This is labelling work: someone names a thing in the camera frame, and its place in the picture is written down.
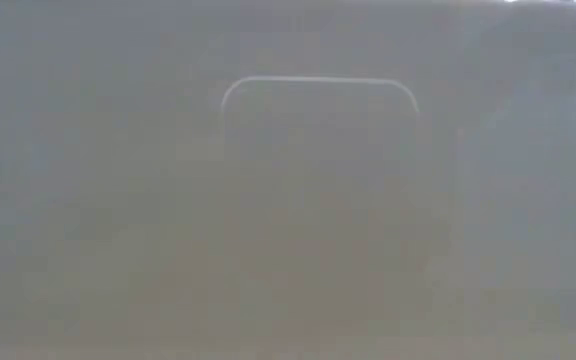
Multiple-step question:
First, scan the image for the translucent grey plastic tray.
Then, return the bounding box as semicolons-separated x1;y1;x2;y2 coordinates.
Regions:
0;0;576;360

